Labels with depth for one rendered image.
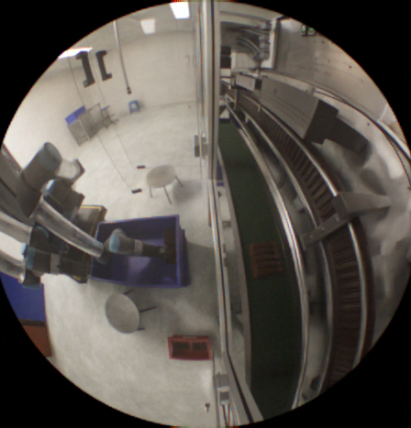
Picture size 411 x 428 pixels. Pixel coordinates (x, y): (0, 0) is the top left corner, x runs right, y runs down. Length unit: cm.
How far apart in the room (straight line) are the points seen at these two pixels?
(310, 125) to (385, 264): 47
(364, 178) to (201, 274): 112
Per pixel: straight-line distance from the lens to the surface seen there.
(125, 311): 103
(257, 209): 52
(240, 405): 36
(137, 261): 100
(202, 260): 111
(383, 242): 55
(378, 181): 55
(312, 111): 31
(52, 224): 64
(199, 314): 112
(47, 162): 54
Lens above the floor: 109
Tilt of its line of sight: 61 degrees down
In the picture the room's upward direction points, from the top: 3 degrees counter-clockwise
